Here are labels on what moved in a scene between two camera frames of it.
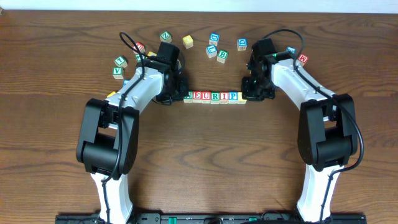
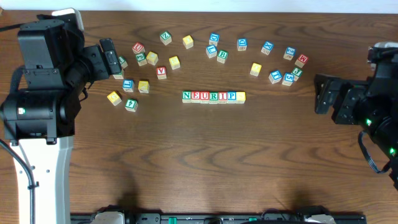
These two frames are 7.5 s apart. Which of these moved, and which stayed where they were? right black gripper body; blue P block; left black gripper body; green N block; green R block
Moved: left black gripper body; right black gripper body
Stayed: green N block; green R block; blue P block
